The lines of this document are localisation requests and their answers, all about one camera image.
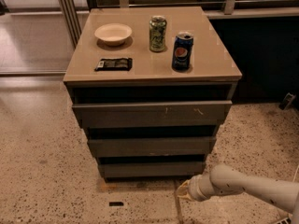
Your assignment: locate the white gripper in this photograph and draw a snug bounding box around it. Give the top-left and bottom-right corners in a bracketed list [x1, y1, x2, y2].
[176, 175, 214, 202]

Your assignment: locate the grey drawer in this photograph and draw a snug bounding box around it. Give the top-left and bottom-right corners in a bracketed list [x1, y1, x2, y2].
[88, 136, 216, 157]
[73, 101, 232, 128]
[98, 161, 206, 178]

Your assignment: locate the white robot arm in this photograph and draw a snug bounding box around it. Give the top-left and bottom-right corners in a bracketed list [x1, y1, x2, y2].
[177, 164, 299, 224]

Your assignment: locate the grey drawer cabinet beige top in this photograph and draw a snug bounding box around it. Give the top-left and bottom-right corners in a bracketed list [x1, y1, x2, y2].
[63, 6, 243, 183]

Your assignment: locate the blue pepsi can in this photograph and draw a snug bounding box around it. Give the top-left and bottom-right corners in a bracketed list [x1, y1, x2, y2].
[172, 32, 193, 71]

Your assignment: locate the small dark floor object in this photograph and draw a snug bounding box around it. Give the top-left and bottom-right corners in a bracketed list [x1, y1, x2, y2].
[278, 92, 296, 110]

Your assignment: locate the black snack packet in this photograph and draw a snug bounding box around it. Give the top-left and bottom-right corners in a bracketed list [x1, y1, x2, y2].
[94, 58, 133, 71]

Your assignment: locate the green soda can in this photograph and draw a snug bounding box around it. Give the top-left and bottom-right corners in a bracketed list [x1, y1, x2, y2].
[149, 15, 167, 52]

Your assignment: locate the white bowl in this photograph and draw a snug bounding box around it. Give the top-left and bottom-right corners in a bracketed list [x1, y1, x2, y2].
[94, 23, 133, 46]

